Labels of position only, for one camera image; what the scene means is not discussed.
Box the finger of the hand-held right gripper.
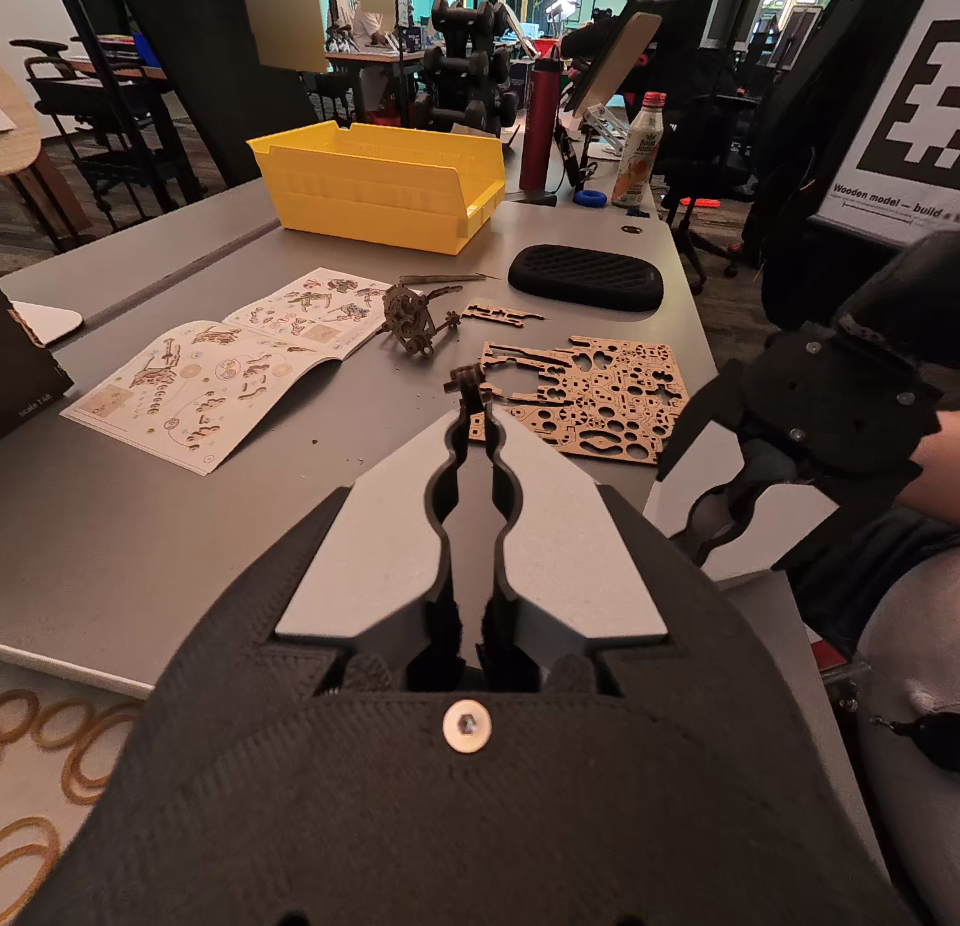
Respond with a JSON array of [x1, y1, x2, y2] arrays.
[[643, 408, 790, 569], [699, 485, 841, 584]]

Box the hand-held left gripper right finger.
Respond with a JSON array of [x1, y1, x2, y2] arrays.
[[486, 408, 670, 668]]

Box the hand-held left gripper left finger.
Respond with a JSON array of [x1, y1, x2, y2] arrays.
[[273, 408, 470, 653]]

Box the small dark wooden model part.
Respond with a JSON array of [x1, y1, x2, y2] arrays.
[[447, 365, 501, 447]]

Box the person's right forearm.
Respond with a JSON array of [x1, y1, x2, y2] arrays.
[[896, 408, 960, 522]]

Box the dark wooden gear model assembly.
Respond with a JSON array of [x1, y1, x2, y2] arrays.
[[378, 282, 465, 359]]

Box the person's black shirt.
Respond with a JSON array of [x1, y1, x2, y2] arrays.
[[772, 506, 960, 661]]

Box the punched wooden part sheet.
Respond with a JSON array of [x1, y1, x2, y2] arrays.
[[468, 335, 691, 465]]

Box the black mesh wrist rest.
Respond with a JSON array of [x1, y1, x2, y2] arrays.
[[507, 243, 666, 313]]

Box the open instruction booklet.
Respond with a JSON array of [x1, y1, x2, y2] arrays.
[[60, 267, 384, 477]]

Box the white sign with black tag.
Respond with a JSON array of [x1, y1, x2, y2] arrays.
[[813, 0, 960, 248]]

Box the small wooden part strip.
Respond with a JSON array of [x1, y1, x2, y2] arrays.
[[459, 303, 546, 329]]

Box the black office chair red accents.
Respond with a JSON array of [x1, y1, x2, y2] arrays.
[[660, 89, 760, 282]]

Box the person's white pants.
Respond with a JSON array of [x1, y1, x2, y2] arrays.
[[855, 558, 960, 926]]

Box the juice bottle with red cap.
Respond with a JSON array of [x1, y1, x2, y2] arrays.
[[611, 91, 668, 208]]

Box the white folding stand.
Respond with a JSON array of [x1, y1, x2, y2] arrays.
[[577, 104, 633, 161]]

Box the yellow plastic bin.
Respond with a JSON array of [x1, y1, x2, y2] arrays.
[[247, 121, 507, 257]]

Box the brown rubber band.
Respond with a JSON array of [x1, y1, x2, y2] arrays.
[[60, 704, 145, 806], [0, 688, 40, 745], [30, 697, 97, 752], [0, 815, 61, 923]]

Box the dark red water bottle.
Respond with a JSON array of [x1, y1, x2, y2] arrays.
[[519, 47, 563, 193]]

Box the dark brown box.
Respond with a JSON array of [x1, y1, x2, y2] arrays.
[[0, 288, 75, 441]]

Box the white cardboard piece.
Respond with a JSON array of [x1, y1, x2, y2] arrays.
[[9, 299, 84, 350]]

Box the tan flat panel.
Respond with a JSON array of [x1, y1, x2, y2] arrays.
[[562, 11, 663, 117]]

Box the black dumbbell rack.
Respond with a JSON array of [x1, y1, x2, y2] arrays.
[[412, 0, 520, 136]]

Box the background desk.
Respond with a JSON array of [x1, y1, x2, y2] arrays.
[[326, 47, 429, 121]]

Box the black office chair with armrests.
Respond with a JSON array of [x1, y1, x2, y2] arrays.
[[9, 37, 204, 218]]

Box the round wooden table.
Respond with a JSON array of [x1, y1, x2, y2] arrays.
[[0, 63, 95, 254]]

